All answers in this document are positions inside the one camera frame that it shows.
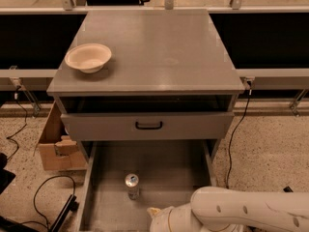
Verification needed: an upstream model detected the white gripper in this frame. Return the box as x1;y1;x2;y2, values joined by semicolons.
147;207;175;232

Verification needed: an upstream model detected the silver blue redbull can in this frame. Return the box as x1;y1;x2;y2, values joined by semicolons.
125;173;139;200

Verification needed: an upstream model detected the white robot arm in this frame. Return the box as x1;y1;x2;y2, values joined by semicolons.
148;187;309;232

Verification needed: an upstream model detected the grey open middle drawer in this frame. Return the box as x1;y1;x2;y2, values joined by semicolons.
76;140;216;232

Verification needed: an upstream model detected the grey top drawer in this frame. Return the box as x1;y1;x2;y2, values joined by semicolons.
61;112;234;141

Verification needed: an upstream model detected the grey drawer cabinet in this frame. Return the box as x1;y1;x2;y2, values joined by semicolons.
47;10;244;154

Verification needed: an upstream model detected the black bar left floor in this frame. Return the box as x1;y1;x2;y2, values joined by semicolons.
48;194;79;232

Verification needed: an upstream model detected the black bar floor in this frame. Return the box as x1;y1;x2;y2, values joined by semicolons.
283;186;293;192
48;194;79;232

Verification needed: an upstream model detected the brown cardboard box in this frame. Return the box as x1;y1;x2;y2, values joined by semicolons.
37;103;87;171

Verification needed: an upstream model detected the black bar right floor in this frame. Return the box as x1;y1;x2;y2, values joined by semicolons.
283;186;293;192

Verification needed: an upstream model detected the black object left edge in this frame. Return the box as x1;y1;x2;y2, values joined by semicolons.
0;153;15;194

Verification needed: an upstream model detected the white paper bowl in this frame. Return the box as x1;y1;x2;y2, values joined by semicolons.
65;43;112;73

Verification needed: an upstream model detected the black drawer handle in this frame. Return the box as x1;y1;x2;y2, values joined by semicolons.
135;121;163;131

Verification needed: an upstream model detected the black cable left floor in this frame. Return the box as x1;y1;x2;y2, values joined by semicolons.
18;175;76;231

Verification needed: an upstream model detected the black cable floor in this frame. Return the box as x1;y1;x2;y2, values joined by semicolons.
225;88;253;189
18;175;76;231

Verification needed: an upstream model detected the black cable right floor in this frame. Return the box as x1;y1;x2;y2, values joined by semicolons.
225;88;253;189

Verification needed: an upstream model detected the black cable left wall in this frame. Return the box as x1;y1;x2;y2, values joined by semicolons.
5;85;29;161

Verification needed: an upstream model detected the metal railing frame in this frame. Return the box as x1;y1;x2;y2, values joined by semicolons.
0;0;309;118

